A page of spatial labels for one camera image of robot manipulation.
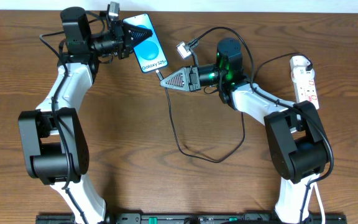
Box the white power strip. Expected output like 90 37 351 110
291 73 319 110

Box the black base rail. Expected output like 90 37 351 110
35 212 347 224

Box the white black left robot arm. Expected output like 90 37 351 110
18 2 152 223

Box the white USB wall charger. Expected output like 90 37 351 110
290 55 315 83

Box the white power strip cord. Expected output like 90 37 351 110
313 182 326 224

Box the black USB charging cable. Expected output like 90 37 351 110
155 52 314 164

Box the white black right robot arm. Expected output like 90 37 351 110
159 38 334 223

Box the blue Samsung Galaxy smartphone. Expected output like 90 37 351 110
124 14 168 73

